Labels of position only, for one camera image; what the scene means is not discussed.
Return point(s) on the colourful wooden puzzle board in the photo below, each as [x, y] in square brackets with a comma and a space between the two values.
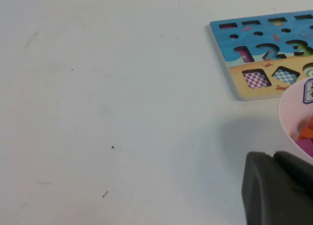
[220, 42]

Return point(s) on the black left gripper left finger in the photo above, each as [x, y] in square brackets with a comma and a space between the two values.
[266, 198]

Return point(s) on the magenta number one piece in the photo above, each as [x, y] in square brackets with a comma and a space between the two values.
[305, 146]

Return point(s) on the pink plastic bowl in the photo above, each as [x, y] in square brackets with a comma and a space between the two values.
[288, 117]

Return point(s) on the orange number ten piece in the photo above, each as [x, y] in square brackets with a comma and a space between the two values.
[306, 132]

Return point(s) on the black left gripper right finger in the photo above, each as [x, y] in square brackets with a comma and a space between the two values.
[298, 171]

